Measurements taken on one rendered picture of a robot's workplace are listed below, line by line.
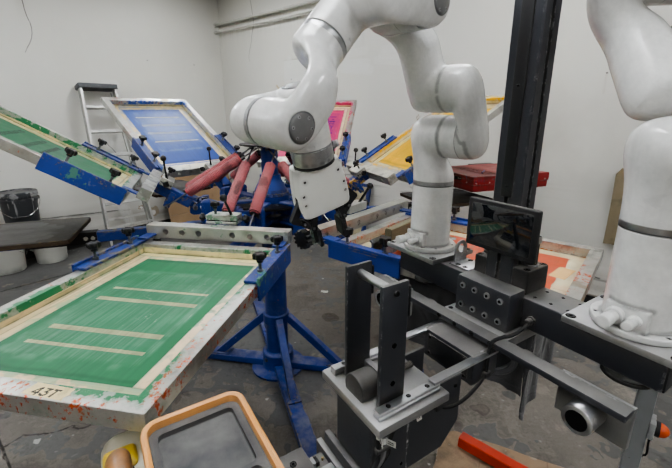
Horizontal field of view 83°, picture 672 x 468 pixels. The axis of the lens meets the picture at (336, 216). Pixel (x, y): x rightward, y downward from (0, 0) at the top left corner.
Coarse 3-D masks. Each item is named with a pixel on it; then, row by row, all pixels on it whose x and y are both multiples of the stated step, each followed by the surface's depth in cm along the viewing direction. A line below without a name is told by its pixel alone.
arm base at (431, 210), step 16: (416, 192) 90; (432, 192) 87; (448, 192) 88; (416, 208) 91; (432, 208) 88; (448, 208) 89; (416, 224) 91; (432, 224) 89; (448, 224) 91; (400, 240) 90; (416, 240) 90; (432, 240) 90; (448, 240) 92
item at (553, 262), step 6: (456, 240) 156; (540, 258) 136; (546, 258) 136; (552, 258) 136; (558, 258) 136; (564, 258) 136; (552, 264) 131; (558, 264) 131; (564, 264) 131; (552, 270) 126
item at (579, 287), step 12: (408, 216) 178; (372, 228) 160; (384, 228) 162; (456, 228) 166; (360, 240) 150; (552, 240) 145; (564, 252) 141; (576, 252) 138; (588, 252) 136; (600, 252) 132; (588, 264) 122; (408, 276) 121; (576, 276) 113; (588, 276) 113; (576, 288) 105; (588, 288) 111
